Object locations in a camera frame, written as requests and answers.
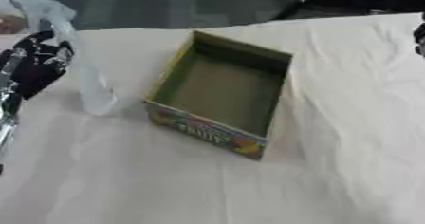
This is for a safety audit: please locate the clear plastic bottle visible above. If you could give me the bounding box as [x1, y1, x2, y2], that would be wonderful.
[0, 0, 120, 117]

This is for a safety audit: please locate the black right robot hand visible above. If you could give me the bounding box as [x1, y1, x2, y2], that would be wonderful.
[412, 21, 425, 59]

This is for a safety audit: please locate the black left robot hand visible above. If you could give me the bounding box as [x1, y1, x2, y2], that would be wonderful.
[0, 30, 77, 101]

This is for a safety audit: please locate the cardboard box with green inside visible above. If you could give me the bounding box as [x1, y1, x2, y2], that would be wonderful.
[142, 29, 296, 161]

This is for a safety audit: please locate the black bag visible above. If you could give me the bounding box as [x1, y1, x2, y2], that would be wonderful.
[270, 0, 425, 21]

